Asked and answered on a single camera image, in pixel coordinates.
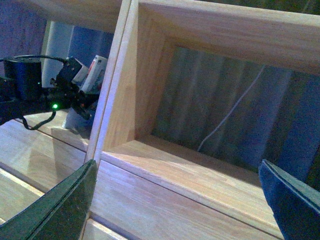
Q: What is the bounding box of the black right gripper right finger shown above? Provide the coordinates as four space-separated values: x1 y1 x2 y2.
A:
258 159 320 240

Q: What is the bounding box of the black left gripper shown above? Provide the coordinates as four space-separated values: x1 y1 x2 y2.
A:
50 57 92 119

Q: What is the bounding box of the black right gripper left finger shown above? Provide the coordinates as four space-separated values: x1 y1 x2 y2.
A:
0 159 97 240

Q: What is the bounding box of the right wooden shelf unit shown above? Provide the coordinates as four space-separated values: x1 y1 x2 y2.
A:
79 0 320 240

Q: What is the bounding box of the grey vertical pillar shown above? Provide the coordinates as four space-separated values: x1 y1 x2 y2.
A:
41 21 74 88

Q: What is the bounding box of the thin white hanging cable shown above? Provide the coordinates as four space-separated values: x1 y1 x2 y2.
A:
196 65 265 152

